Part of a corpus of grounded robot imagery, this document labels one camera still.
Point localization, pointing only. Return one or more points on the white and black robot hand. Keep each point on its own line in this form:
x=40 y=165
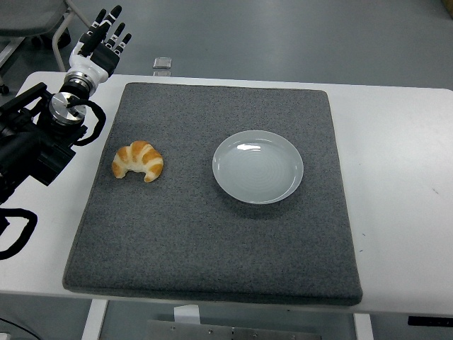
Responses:
x=90 y=67

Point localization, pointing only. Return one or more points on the golden croissant bread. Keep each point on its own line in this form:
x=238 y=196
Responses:
x=141 y=159

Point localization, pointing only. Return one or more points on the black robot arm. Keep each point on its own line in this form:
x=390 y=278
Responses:
x=24 y=148

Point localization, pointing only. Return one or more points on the round pale grey plate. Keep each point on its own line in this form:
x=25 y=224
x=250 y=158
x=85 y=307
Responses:
x=257 y=167

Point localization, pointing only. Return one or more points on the grey metal plate with screws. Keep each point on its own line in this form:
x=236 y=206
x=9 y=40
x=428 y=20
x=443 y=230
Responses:
x=230 y=331

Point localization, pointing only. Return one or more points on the metal floor socket box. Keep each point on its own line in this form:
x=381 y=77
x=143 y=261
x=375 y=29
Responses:
x=163 y=62

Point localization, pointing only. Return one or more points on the grey office chair with castors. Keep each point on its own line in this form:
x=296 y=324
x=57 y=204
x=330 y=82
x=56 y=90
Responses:
x=21 y=17

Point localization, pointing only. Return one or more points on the grey felt mat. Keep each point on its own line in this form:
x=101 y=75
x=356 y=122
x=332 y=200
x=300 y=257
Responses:
x=212 y=241

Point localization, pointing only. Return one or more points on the white table leg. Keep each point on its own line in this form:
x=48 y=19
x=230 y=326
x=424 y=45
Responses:
x=93 y=320
x=363 y=327

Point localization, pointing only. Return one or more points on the brown cardboard box corner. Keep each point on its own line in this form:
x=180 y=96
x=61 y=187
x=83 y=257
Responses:
x=448 y=4

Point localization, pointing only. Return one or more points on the black table control panel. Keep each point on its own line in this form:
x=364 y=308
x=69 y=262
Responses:
x=430 y=321

